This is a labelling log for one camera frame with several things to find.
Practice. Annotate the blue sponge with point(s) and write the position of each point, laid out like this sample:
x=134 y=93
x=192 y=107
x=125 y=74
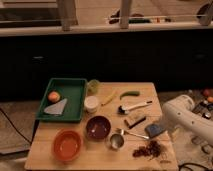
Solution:
x=153 y=130

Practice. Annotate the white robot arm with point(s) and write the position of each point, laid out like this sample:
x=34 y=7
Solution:
x=179 y=111

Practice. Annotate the dark maroon bowl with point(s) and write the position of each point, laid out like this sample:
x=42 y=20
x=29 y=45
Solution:
x=98 y=128

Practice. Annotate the orange red bowl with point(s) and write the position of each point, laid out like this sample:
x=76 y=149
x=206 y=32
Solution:
x=66 y=145

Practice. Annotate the yellow banana toy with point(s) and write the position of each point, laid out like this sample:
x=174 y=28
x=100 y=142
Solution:
x=109 y=98

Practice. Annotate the green plastic cup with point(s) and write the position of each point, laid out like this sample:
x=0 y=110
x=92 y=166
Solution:
x=93 y=86

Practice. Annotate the white round container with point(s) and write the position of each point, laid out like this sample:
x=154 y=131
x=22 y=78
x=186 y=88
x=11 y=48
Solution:
x=91 y=104

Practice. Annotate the green pepper toy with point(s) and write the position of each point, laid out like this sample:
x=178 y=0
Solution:
x=129 y=93

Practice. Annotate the green plastic tray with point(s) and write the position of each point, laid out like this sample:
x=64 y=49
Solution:
x=74 y=90

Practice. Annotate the grey folded cloth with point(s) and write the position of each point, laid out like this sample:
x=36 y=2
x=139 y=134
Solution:
x=57 y=108

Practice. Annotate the orange fruit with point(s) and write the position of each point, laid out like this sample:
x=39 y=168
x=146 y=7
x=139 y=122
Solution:
x=54 y=96

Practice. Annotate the small metal cup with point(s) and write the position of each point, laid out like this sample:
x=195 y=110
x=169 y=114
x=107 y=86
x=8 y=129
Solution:
x=115 y=141

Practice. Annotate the brown dried crumbs pile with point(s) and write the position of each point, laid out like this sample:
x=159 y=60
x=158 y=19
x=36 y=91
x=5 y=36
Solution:
x=153 y=149

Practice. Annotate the spice bottles cluster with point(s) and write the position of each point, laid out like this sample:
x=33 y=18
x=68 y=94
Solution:
x=202 y=109

